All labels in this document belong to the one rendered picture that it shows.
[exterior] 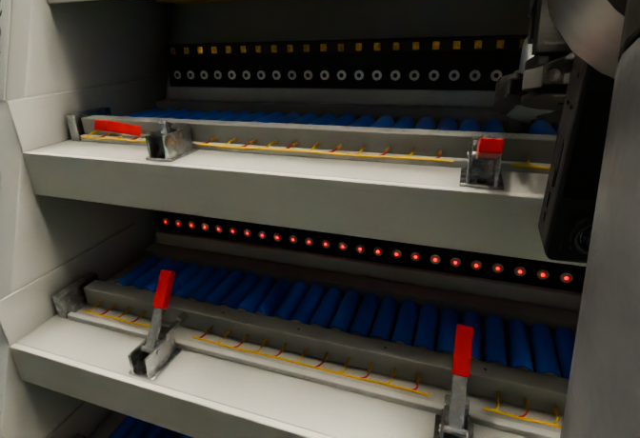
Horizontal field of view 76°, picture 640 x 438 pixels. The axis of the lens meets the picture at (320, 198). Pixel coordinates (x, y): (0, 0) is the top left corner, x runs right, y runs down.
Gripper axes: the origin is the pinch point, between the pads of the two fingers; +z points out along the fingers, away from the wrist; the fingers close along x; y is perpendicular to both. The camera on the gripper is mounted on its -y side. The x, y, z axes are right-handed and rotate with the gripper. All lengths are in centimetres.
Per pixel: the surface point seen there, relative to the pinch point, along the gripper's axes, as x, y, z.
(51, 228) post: 48, -14, -5
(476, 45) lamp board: 6.3, 8.2, 6.8
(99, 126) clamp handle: 31.8, -4.0, -14.1
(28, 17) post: 48.1, 6.7, -8.1
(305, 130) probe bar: 19.6, -2.4, -4.0
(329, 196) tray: 15.7, -7.7, -8.0
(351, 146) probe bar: 15.4, -3.5, -3.6
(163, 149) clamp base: 32.5, -5.0, -6.3
